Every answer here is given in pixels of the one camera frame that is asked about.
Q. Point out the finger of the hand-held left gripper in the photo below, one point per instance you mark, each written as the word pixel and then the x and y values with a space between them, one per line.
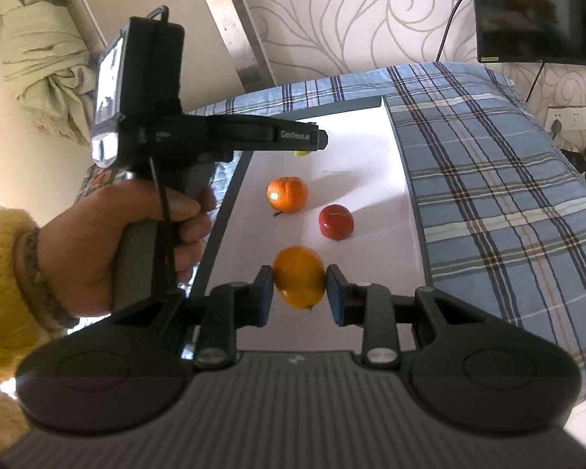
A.
pixel 322 139

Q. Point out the grey plug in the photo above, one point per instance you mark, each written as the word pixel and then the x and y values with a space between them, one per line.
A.
pixel 555 127

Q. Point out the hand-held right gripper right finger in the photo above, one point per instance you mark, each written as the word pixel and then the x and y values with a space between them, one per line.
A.
pixel 334 298

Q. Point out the black flat screen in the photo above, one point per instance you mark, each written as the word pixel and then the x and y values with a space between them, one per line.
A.
pixel 542 10

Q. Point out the person's left hand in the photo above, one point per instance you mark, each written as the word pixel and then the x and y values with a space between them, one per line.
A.
pixel 88 254

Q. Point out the pale green fringed curtain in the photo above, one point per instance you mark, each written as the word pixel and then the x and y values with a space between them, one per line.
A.
pixel 44 68

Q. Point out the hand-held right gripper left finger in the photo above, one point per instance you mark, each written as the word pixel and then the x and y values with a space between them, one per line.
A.
pixel 266 298

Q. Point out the blue plaid blanket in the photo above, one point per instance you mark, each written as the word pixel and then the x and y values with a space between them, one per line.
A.
pixel 493 180

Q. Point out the black tray with white inside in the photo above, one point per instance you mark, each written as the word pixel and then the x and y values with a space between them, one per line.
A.
pixel 371 180

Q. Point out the white wall socket strip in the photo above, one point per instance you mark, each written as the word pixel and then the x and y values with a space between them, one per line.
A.
pixel 581 117

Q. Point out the yellow fuzzy sleeved forearm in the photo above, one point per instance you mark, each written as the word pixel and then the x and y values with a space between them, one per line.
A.
pixel 0 264

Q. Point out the metal door frame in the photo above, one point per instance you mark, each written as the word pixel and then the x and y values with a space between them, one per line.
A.
pixel 234 24

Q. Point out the orange tangerine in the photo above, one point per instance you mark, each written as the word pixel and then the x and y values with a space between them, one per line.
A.
pixel 287 194

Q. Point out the smartphone with red screen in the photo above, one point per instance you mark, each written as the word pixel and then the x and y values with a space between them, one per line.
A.
pixel 102 178

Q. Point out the small green lime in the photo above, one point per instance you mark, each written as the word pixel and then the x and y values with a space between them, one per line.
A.
pixel 301 153

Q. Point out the smooth yellow-orange orange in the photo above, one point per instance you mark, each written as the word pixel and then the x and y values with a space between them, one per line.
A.
pixel 299 276

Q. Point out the red apple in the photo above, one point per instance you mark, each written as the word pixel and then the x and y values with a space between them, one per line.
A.
pixel 336 222

